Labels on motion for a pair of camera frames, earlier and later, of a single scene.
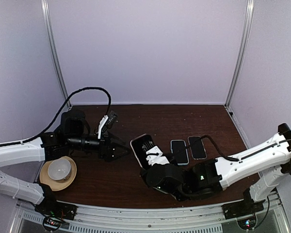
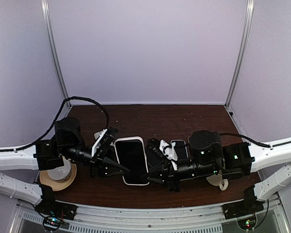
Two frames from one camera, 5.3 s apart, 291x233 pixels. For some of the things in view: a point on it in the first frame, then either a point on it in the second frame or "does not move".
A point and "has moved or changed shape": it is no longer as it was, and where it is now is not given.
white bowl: x=59 y=169 does not move
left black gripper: x=106 y=153 → x=101 y=166
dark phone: x=140 y=145 has moved or changed shape
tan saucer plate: x=57 y=185 does not move
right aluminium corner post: x=247 y=23 does not move
